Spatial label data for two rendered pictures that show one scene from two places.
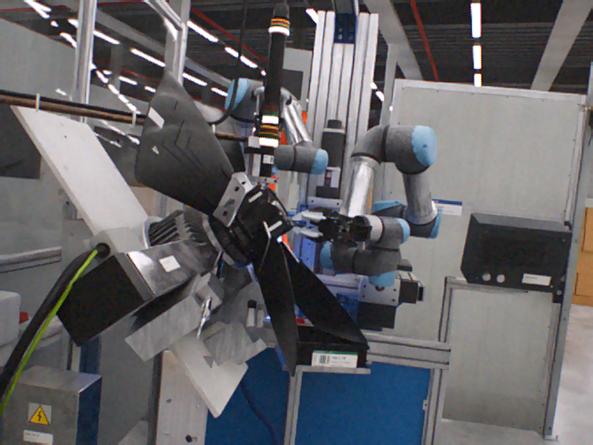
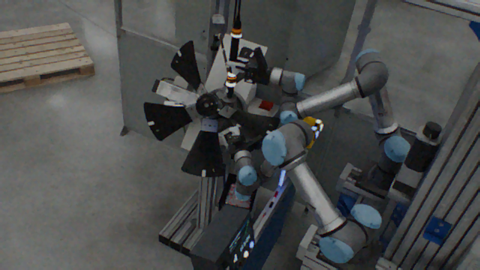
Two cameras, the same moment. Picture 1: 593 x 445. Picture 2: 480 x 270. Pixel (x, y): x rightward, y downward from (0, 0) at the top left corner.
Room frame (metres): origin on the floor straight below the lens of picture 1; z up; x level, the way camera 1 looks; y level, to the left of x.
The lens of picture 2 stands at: (1.69, -1.54, 2.45)
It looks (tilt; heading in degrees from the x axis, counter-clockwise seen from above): 39 degrees down; 107
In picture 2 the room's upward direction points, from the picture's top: 8 degrees clockwise
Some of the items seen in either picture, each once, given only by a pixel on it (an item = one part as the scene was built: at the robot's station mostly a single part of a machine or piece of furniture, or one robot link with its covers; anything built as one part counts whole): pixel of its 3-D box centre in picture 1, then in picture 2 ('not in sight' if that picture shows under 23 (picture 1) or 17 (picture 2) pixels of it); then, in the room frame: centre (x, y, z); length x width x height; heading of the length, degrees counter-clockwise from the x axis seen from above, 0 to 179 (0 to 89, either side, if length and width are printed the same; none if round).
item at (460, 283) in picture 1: (485, 286); not in sight; (1.42, -0.57, 1.04); 0.24 x 0.03 x 0.03; 85
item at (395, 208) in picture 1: (388, 217); (361, 224); (1.86, -0.34, 1.20); 0.13 x 0.12 x 0.14; 66
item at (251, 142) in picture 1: (261, 161); (229, 89); (1.11, 0.10, 1.32); 0.09 x 0.07 x 0.10; 120
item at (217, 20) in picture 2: not in sight; (217, 25); (0.81, 0.64, 1.36); 0.10 x 0.07 x 0.09; 120
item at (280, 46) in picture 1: (273, 81); (233, 56); (1.12, 0.09, 1.50); 0.03 x 0.03 x 0.21
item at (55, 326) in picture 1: (45, 325); (257, 113); (1.14, 0.59, 0.87); 0.15 x 0.09 x 0.02; 175
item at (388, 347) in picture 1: (300, 335); (274, 203); (1.47, -0.04, 0.82); 0.90 x 0.04 x 0.08; 85
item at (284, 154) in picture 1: (271, 156); (288, 100); (1.40, 0.10, 1.35); 0.11 x 0.08 x 0.11; 108
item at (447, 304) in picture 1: (446, 309); not in sight; (1.43, -0.47, 0.96); 0.03 x 0.03 x 0.20; 85
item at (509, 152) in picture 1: (471, 240); not in sight; (2.83, -1.01, 1.10); 1.21 x 0.06 x 2.20; 85
